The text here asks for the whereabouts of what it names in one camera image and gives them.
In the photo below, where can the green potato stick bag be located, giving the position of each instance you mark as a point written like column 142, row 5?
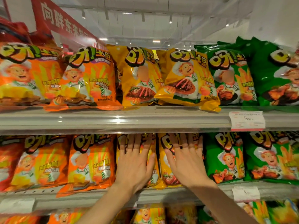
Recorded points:
column 224, row 158
column 271, row 158

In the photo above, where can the white price tag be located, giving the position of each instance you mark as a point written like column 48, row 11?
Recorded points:
column 16, row 206
column 245, row 194
column 247, row 121

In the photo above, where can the person's left hand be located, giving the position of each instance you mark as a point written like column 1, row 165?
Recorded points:
column 133, row 170

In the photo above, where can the red hanging banner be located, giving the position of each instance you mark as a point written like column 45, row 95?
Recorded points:
column 58, row 18

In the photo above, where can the orange potato stick bag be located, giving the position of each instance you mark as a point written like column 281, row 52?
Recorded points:
column 93, row 160
column 46, row 160

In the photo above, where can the red tomato snack bag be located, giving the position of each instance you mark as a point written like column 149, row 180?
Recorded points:
column 7, row 160

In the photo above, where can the row of orange snack bags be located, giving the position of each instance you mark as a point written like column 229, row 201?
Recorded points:
column 63, row 218
column 93, row 79

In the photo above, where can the yellow chef snack bag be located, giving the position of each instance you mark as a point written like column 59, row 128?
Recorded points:
column 157, row 178
column 168, row 177

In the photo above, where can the dark red large snack bag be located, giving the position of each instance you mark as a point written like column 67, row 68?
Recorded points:
column 14, row 32

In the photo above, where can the person's right hand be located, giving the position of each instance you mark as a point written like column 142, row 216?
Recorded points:
column 189, row 167

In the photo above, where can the metal store shelving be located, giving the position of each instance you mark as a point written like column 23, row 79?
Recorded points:
column 116, row 120

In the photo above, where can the person's left forearm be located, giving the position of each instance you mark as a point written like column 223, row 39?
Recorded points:
column 107, row 207

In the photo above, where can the person's right forearm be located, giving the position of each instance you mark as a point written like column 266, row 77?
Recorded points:
column 222, row 205

